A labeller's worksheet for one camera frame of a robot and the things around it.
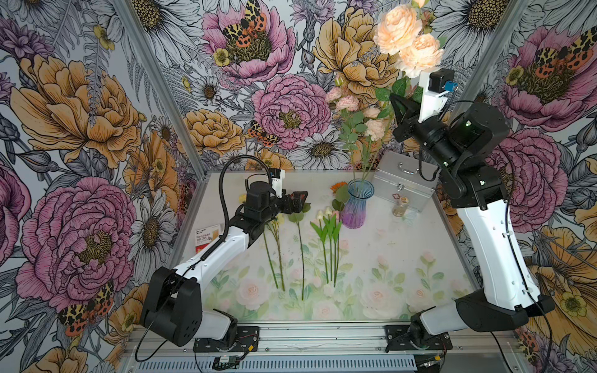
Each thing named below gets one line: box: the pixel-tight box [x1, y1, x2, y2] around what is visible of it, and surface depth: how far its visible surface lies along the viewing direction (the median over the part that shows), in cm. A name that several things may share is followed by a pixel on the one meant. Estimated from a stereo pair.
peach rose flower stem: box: [373, 0, 446, 119], surface depth 41 cm
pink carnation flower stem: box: [325, 75, 368, 183], surface depth 81 cm
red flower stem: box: [288, 202, 312, 301], surface depth 96 cm
